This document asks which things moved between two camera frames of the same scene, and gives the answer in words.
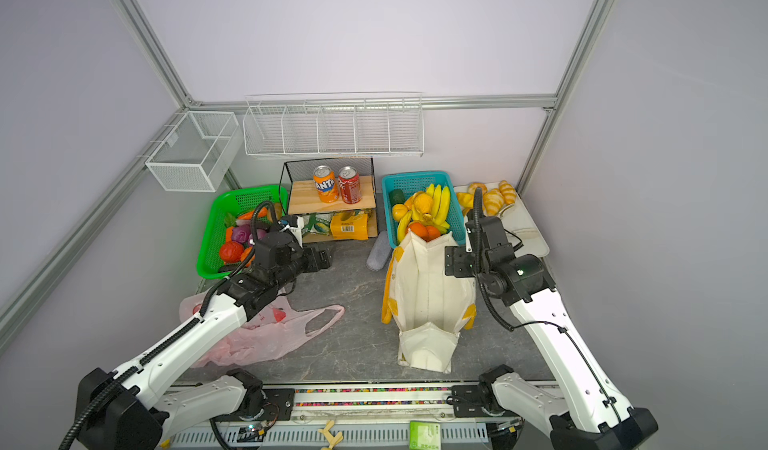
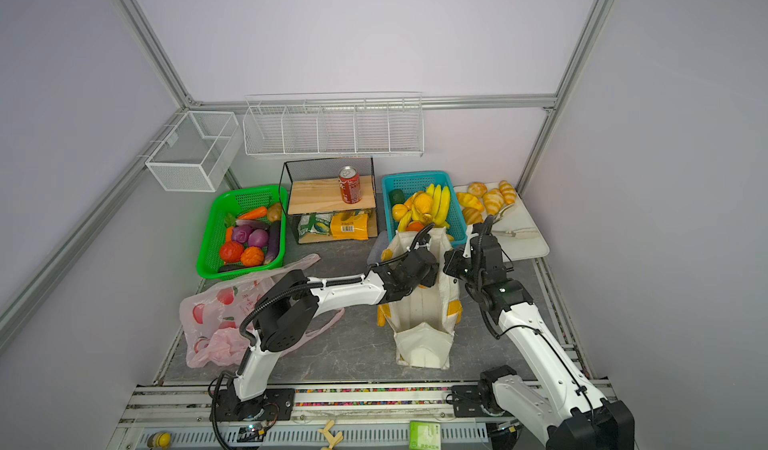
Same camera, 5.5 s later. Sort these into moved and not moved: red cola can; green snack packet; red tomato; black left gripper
Moved: black left gripper
Not moved: green snack packet; red cola can; red tomato
